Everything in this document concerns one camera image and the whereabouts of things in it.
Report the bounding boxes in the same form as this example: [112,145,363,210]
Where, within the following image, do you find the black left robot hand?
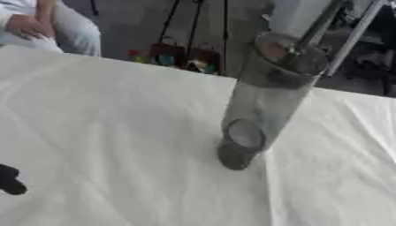
[0,163,30,196]

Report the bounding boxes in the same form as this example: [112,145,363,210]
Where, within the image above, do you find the tall clear glass vase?
[217,31,331,171]

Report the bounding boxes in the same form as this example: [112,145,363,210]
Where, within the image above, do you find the person's hand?
[3,13,57,41]

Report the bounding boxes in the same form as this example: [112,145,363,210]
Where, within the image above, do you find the person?
[0,0,104,57]

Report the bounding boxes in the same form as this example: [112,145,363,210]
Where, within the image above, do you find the small red yellow toy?
[126,49,150,64]

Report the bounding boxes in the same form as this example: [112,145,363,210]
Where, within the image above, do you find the dark red bag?
[184,47,225,76]
[147,41,187,68]

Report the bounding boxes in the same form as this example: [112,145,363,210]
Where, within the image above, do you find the black tripod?
[156,0,232,75]

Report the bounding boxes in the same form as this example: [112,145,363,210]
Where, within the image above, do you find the black chair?
[337,0,396,98]

